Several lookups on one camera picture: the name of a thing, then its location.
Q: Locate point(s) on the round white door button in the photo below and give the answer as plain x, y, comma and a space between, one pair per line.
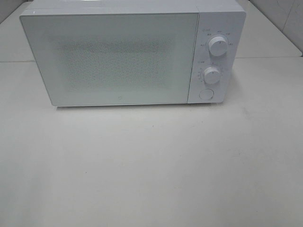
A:
206, 94

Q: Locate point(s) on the white timer knob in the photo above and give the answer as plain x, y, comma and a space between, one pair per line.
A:
211, 75

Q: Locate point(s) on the white microwave door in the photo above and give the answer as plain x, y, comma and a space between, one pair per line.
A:
113, 59

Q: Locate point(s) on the white microwave oven body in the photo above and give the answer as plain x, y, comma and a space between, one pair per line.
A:
225, 17

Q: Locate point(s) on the white upper power knob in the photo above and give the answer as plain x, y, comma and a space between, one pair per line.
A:
218, 45

